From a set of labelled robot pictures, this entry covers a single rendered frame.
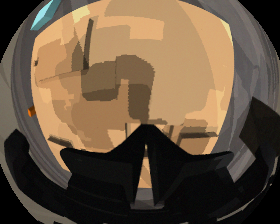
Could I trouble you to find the light blue flat block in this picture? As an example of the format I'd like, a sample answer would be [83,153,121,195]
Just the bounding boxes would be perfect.
[31,0,60,31]

